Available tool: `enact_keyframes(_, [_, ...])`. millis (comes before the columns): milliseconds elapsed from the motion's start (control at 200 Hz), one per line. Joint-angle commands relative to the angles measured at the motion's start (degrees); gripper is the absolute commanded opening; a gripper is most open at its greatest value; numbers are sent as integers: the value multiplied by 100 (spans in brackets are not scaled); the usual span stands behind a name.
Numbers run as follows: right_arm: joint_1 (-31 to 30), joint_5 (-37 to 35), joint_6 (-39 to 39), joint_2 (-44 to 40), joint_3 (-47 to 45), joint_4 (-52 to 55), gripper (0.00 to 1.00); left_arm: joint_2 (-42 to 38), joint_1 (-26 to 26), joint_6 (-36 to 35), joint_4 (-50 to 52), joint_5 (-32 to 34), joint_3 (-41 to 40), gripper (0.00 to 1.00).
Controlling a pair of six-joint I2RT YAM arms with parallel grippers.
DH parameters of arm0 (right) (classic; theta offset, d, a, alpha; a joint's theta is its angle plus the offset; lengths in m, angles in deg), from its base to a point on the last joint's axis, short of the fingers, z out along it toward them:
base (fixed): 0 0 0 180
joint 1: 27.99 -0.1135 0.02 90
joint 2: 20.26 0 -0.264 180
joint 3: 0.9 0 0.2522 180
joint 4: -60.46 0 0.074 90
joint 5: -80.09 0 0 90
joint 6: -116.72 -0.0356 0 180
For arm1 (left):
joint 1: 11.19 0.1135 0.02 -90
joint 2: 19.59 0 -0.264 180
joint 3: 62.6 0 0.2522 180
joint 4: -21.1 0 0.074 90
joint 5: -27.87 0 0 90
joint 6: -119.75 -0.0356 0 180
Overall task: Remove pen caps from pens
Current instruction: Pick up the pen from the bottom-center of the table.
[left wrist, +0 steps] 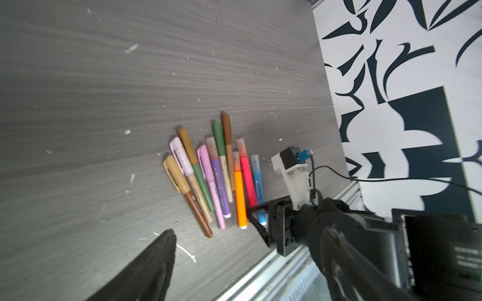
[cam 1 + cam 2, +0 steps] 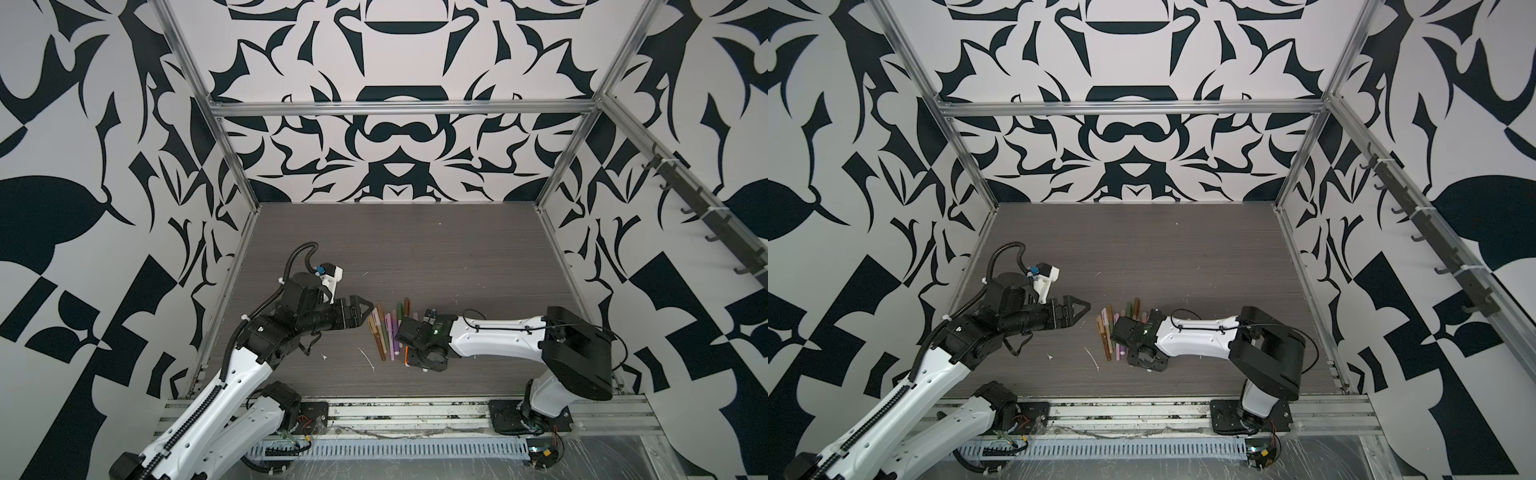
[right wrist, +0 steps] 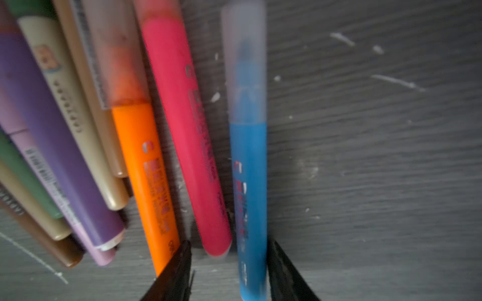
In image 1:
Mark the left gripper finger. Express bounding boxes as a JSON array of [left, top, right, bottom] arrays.
[[89, 229, 176, 300]]

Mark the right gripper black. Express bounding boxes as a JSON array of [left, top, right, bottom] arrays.
[[247, 196, 313, 257]]

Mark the blue highlighter pen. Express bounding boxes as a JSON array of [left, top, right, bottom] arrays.
[[251, 154, 267, 227]]

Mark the pink highlighter pen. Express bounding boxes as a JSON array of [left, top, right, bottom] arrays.
[[237, 138, 257, 207]]

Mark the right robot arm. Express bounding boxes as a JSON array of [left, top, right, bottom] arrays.
[[247, 197, 481, 300]]

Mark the orange highlighter pen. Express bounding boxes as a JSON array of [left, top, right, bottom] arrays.
[[233, 151, 248, 230]]

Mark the purple highlighter pen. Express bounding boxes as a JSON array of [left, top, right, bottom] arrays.
[[205, 137, 232, 218]]

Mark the pink slim pen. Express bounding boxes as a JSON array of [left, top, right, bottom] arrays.
[[197, 144, 226, 231]]

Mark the tan cap brown pen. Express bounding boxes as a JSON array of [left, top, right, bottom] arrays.
[[163, 154, 213, 238]]

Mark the brown cap beige pen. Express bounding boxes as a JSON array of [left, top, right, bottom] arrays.
[[222, 112, 235, 191]]

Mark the green cap beige pen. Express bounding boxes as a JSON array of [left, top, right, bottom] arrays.
[[212, 121, 233, 203]]

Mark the gold cap green pen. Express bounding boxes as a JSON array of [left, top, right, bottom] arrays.
[[178, 126, 215, 212]]

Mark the pale pink cap tan pen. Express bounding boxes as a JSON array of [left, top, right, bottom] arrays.
[[169, 136, 213, 223]]

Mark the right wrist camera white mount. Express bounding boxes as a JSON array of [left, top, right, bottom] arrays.
[[271, 146, 312, 211]]

